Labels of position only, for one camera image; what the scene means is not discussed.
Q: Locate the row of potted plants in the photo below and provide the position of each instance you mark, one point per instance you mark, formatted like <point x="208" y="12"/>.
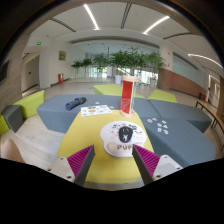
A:
<point x="123" y="60"/>

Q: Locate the wooden slat bench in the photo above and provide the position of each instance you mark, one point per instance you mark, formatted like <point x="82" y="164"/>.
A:
<point x="213" y="116"/>

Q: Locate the brown wall plaque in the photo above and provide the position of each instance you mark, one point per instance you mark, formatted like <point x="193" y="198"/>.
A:
<point x="62" y="55"/>

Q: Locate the dark grey seat block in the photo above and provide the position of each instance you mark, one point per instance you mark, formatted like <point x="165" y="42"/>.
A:
<point x="12" y="117"/>

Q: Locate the lime green bench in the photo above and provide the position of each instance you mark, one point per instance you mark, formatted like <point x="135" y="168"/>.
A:
<point x="106" y="89"/>
<point x="163" y="96"/>
<point x="31" y="103"/>

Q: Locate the black wall screen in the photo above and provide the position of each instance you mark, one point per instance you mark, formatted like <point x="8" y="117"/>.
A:
<point x="4" y="71"/>

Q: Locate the grey upholstered bench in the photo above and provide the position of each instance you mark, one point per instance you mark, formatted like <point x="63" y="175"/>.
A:
<point x="186" y="146"/>
<point x="53" y="113"/>
<point x="180" y="111"/>

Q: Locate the ceiling strip lights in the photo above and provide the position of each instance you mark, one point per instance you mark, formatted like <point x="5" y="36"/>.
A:
<point x="90" y="16"/>

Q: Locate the round white printed mouse pad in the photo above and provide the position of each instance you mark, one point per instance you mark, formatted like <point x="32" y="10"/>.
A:
<point x="110" y="136"/>

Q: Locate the red panel tower wooden ends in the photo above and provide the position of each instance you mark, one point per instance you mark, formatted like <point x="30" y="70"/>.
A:
<point x="127" y="96"/>

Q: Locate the scattered small paper stickers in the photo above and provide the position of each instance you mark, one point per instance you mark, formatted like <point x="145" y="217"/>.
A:
<point x="159" y="125"/>

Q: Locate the red fire extinguisher box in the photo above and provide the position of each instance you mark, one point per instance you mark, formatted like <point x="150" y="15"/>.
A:
<point x="60" y="78"/>

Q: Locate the white sticker sheet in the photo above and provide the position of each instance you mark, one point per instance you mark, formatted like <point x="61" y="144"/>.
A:
<point x="96" y="110"/>

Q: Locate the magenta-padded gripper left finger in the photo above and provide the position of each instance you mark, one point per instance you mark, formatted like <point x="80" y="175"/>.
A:
<point x="66" y="166"/>

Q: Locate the black computer mouse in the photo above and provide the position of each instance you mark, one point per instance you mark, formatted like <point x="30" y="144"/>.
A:
<point x="125" y="134"/>

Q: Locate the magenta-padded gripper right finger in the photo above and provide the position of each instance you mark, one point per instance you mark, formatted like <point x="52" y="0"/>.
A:
<point x="161" y="166"/>

